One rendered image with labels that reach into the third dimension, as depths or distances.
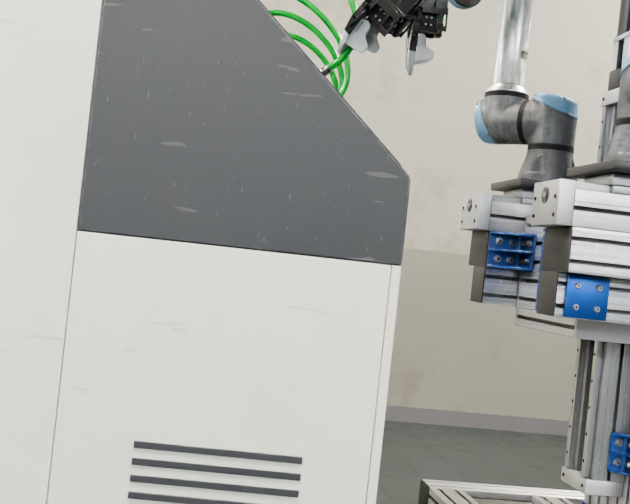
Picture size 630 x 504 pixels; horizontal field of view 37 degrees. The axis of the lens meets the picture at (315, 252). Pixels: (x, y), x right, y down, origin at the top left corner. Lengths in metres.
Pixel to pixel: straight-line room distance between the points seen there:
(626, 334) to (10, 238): 1.26
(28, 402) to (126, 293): 0.26
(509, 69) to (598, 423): 0.94
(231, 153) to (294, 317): 0.31
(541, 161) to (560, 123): 0.11
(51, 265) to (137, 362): 0.23
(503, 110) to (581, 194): 0.66
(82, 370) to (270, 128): 0.54
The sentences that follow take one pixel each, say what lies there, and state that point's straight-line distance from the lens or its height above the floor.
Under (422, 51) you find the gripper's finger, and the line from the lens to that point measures 2.18.
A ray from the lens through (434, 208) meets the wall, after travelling 5.03.
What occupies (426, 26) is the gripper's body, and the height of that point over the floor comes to 1.33.
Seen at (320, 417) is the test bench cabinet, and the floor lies 0.51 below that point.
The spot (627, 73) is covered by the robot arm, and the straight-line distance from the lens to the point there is 2.06.
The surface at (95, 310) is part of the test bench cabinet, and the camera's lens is 1.73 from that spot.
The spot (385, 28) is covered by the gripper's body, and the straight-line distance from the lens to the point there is 1.90.
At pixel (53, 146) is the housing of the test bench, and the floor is 0.93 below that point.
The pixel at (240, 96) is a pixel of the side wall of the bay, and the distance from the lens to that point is 1.73.
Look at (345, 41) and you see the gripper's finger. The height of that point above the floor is 1.22.
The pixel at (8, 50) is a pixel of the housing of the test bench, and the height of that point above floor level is 1.09.
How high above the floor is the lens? 0.78
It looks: 1 degrees up
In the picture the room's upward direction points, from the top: 6 degrees clockwise
